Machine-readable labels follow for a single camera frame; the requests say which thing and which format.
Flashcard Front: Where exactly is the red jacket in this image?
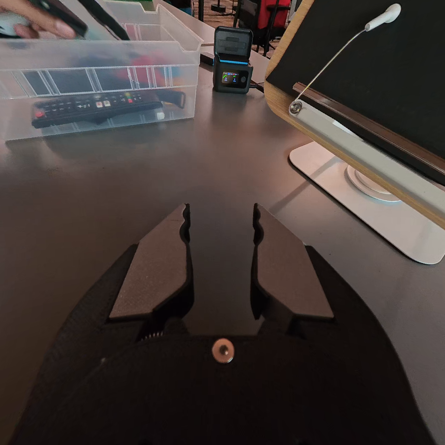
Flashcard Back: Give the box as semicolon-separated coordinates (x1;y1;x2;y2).
257;0;292;28

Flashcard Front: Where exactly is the wire page holder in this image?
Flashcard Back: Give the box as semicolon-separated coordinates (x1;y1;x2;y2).
289;3;402;114

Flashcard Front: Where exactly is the black charging case with screen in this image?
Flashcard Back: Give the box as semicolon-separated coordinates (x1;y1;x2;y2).
212;26;254;94

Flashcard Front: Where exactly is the black board book stand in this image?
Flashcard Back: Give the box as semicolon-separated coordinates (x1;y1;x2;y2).
264;0;445;265

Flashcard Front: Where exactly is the black remote control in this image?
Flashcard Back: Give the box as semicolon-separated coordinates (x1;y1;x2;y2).
31;91;165;129

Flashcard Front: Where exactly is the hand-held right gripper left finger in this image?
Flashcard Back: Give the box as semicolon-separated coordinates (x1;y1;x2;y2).
108;203;195;323

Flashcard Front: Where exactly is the black strap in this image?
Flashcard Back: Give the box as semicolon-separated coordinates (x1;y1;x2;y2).
162;91;186;110

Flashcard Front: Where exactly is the black office chair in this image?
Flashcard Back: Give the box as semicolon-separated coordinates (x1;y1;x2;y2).
234;0;294;56

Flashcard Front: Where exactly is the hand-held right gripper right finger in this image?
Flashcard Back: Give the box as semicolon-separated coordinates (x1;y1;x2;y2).
250;203;335;320

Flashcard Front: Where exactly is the clear plastic bin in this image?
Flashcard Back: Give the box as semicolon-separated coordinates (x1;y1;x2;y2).
0;0;204;141

